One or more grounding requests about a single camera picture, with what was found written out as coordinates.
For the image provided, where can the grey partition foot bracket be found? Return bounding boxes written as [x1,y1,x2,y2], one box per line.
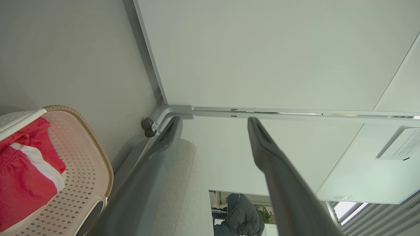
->
[152,105,195,133]

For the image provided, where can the red shorts white stripe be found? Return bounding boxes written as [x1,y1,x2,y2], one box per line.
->
[0,117,67,232]

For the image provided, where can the green potted plant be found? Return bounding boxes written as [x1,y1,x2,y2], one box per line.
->
[254,206,275,225]

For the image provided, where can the grey window blinds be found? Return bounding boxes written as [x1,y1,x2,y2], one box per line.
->
[341,193,420,236]

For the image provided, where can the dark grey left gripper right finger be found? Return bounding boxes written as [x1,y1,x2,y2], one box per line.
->
[247,117,343,236]

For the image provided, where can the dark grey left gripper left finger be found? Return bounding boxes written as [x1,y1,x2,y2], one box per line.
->
[75,115,183,236]

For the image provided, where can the white paper notice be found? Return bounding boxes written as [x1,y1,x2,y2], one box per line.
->
[380,128,420,161]

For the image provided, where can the person in dark jacket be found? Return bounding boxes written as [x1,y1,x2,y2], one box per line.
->
[213,193,265,236]

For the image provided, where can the black caster wheel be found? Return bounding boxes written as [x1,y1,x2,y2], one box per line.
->
[141,117,157,137]

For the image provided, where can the grey partition base rail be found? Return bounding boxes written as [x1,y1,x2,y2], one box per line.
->
[193,106,420,124]
[123,0,168,106]

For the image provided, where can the cream perforated laundry basket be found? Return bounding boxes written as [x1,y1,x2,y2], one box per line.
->
[0,105,114,236]

